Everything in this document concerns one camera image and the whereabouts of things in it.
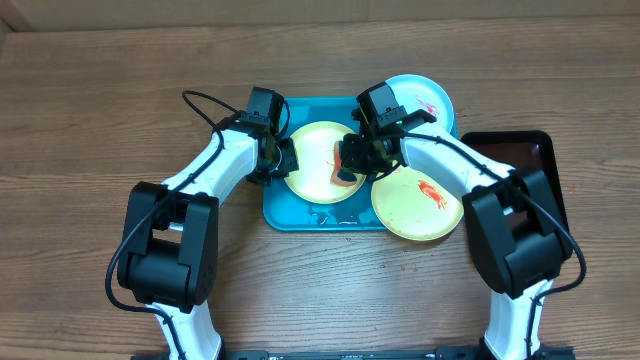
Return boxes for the red and green sponge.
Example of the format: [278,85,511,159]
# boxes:
[331,141,357,187]

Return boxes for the yellow plate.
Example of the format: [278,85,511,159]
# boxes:
[371,167,464,241]
[285,121,364,204]

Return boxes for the light blue plate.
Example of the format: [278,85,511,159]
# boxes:
[386,74,457,136]

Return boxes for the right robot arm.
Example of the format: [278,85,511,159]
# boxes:
[334,123,586,359]

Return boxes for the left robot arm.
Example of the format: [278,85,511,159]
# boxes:
[105,128,298,359]

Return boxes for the teal plastic tray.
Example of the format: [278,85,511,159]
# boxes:
[263,97,385,232]

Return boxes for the dark brown rectangular tray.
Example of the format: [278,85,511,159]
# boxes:
[461,130,569,228]

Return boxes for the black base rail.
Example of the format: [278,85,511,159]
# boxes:
[130,345,576,360]

